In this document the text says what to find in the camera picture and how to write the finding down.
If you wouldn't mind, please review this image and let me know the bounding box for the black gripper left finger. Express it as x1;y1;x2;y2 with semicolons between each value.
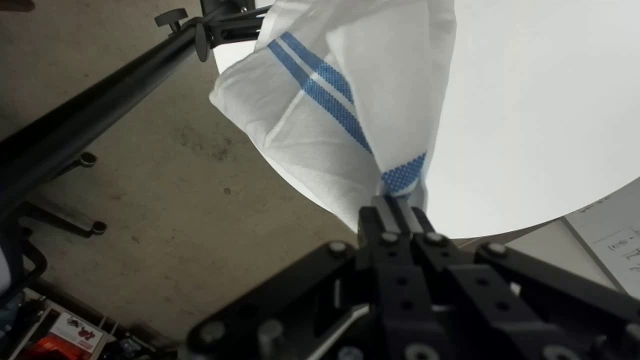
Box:
187;195;443;360

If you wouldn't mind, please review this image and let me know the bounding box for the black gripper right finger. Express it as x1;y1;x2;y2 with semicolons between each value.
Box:
402;196;640;360

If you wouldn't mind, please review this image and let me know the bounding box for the white towel with blue stripes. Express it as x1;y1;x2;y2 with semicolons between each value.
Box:
209;0;461;232

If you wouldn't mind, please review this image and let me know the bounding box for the black clamp-on pole stand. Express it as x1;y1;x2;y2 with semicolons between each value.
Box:
0;7;225;217

